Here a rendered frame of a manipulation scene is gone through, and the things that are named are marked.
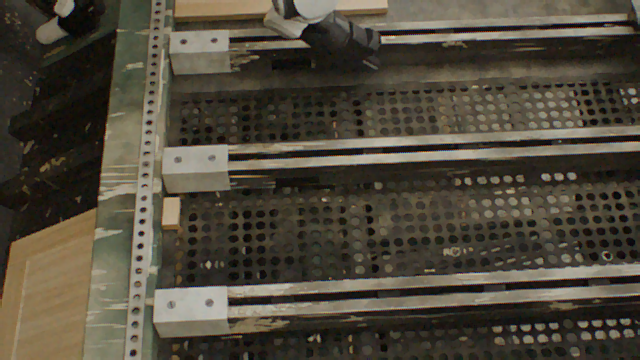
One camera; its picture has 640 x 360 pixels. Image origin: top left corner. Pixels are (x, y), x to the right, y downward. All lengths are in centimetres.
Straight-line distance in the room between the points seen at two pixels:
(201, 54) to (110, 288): 55
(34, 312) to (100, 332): 56
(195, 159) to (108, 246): 23
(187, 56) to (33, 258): 67
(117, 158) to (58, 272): 46
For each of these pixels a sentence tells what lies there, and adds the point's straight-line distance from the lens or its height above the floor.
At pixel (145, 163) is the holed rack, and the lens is 158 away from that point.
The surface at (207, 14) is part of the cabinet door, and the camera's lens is 186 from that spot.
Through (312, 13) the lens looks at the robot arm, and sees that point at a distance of 132.
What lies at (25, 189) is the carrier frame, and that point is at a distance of 216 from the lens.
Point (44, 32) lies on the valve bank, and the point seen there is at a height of 64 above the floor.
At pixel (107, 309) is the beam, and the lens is 145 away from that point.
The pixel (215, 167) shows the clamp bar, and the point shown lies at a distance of 153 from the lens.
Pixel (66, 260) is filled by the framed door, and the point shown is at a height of 46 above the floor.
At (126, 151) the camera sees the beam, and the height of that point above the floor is 84.
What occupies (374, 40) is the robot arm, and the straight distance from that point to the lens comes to 164.
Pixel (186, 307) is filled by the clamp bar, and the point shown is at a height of 97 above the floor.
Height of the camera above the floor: 178
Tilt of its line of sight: 24 degrees down
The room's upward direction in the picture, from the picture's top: 70 degrees clockwise
